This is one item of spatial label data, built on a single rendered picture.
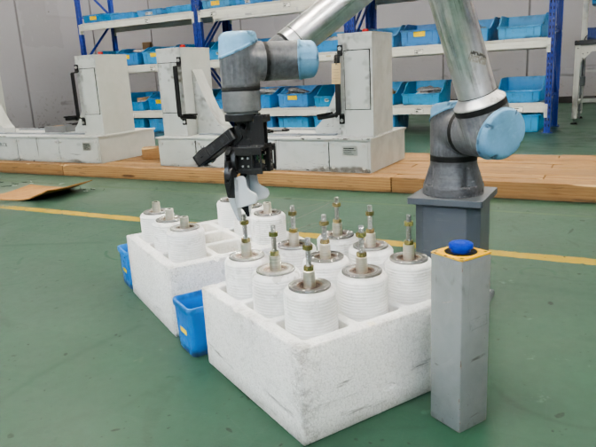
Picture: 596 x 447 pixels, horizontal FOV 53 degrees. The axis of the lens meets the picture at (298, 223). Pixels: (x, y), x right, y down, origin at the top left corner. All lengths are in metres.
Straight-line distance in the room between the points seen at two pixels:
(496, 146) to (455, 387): 0.55
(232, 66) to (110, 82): 3.26
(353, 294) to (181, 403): 0.41
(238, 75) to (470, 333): 0.62
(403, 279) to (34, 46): 7.77
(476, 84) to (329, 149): 1.95
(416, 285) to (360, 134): 2.13
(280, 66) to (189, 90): 2.71
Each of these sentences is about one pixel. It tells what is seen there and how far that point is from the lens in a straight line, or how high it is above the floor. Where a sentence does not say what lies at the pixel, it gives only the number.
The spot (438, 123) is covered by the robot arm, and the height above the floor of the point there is 0.48.
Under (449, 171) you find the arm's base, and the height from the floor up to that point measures 0.36.
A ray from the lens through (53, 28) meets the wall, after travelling 8.87.
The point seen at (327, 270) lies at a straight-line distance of 1.18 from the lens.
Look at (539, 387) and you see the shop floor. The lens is 1.30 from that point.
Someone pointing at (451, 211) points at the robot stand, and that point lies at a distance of 1.51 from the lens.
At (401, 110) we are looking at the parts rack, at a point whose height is 0.21.
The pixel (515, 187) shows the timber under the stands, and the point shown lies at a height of 0.05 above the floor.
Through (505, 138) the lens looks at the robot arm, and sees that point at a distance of 1.39.
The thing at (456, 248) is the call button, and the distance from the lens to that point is 1.02.
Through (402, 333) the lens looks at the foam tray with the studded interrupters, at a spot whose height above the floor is 0.14.
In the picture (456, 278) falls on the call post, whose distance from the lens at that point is 1.01.
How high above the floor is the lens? 0.62
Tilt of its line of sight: 14 degrees down
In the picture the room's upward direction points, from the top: 3 degrees counter-clockwise
